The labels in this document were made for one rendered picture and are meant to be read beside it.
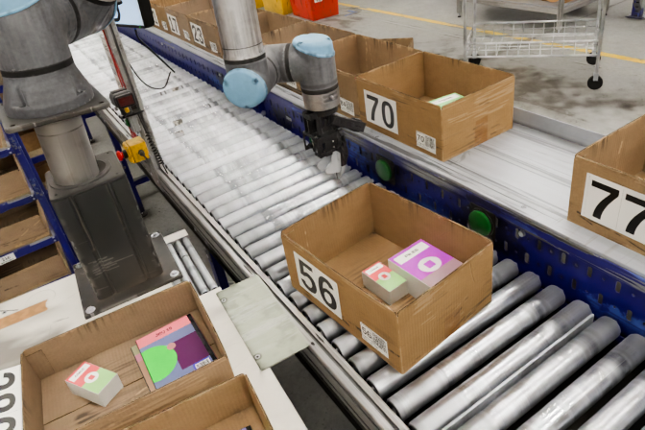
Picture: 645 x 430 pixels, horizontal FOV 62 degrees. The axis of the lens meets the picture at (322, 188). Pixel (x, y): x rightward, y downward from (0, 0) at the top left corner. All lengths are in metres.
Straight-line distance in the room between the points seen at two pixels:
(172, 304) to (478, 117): 0.97
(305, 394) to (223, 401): 1.02
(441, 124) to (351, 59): 0.82
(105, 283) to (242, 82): 0.68
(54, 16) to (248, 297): 0.77
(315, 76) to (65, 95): 0.55
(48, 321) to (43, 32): 0.73
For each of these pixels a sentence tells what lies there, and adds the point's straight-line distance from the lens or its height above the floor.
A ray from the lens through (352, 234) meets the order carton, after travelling 1.44.
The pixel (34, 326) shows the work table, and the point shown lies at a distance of 1.59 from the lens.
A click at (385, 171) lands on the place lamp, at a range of 1.65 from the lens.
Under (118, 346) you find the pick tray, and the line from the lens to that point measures 1.38.
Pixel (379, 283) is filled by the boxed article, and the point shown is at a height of 0.80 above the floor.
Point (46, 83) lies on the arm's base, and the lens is 1.31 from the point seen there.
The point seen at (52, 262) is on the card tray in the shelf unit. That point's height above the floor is 0.42.
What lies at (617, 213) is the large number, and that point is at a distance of 1.24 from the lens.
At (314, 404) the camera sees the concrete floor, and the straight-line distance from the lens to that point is 2.07.
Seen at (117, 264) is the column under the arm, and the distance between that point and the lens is 1.49.
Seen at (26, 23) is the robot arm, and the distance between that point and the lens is 1.29.
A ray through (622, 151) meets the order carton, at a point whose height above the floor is 0.98.
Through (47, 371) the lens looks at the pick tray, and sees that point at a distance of 1.40.
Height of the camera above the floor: 1.65
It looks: 31 degrees down
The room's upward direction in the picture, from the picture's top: 10 degrees counter-clockwise
